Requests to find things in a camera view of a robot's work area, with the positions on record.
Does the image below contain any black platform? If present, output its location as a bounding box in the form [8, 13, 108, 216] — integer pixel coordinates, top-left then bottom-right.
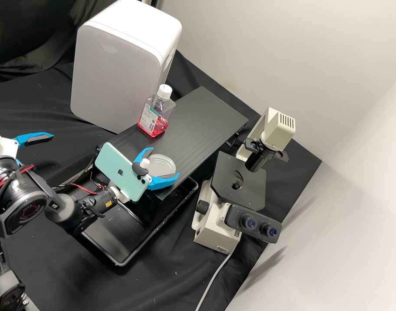
[105, 86, 250, 201]

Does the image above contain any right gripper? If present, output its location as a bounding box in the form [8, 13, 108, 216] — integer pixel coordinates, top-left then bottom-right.
[116, 147, 180, 204]

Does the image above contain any cream microscope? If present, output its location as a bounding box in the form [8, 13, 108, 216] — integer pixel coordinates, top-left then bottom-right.
[192, 107, 297, 254]

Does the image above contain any black tray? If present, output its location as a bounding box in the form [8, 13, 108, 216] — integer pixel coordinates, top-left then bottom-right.
[73, 176, 199, 267]

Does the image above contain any right wrist camera phone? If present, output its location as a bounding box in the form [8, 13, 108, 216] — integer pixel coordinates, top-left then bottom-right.
[94, 142, 153, 203]

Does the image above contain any grey cable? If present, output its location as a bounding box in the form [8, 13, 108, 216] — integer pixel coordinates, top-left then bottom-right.
[195, 249, 234, 311]

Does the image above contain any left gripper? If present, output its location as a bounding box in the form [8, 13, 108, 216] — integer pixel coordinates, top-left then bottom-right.
[0, 127, 54, 168]

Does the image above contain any petri dish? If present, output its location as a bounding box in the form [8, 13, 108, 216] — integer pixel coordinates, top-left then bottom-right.
[148, 154, 178, 178]

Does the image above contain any white box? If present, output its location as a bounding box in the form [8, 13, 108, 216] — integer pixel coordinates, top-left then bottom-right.
[70, 0, 183, 134]

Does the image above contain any red liquid bottle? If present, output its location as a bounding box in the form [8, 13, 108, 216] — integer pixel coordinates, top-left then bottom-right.
[137, 83, 176, 139]

